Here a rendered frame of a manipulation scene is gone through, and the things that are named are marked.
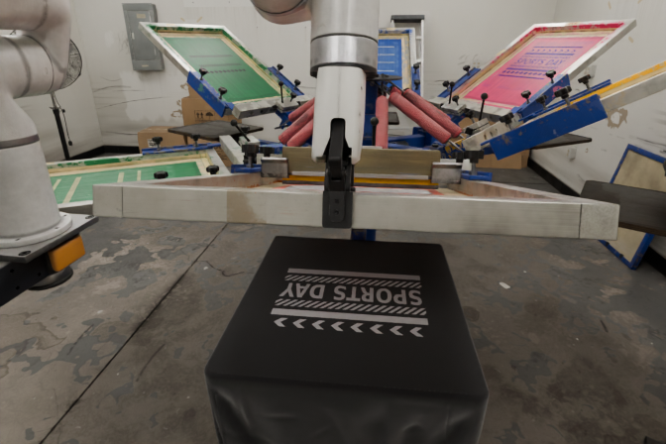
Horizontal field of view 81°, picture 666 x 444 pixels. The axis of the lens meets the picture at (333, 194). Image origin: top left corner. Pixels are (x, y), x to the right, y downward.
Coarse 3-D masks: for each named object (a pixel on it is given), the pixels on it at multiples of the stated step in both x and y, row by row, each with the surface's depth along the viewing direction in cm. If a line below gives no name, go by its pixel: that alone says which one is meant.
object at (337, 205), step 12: (336, 180) 40; (324, 192) 42; (336, 192) 41; (348, 192) 42; (324, 204) 42; (336, 204) 41; (348, 204) 42; (324, 216) 42; (336, 216) 41; (348, 216) 42; (348, 228) 42
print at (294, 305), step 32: (288, 288) 84; (320, 288) 84; (352, 288) 84; (384, 288) 84; (416, 288) 84; (288, 320) 74; (320, 320) 74; (352, 320) 74; (384, 320) 74; (416, 320) 74
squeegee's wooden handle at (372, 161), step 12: (288, 156) 103; (300, 156) 102; (372, 156) 100; (384, 156) 100; (396, 156) 100; (408, 156) 99; (420, 156) 99; (432, 156) 99; (288, 168) 103; (300, 168) 102; (312, 168) 102; (324, 168) 102; (360, 168) 101; (372, 168) 101; (384, 168) 100; (396, 168) 100; (408, 168) 100; (420, 168) 99
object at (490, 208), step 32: (96, 192) 46; (128, 192) 46; (160, 192) 45; (192, 192) 45; (224, 192) 45; (256, 192) 44; (288, 192) 44; (320, 192) 44; (480, 192) 80; (512, 192) 61; (544, 192) 55; (288, 224) 44; (320, 224) 44; (352, 224) 43; (384, 224) 43; (416, 224) 43; (448, 224) 42; (480, 224) 42; (512, 224) 42; (544, 224) 41; (576, 224) 41; (608, 224) 41
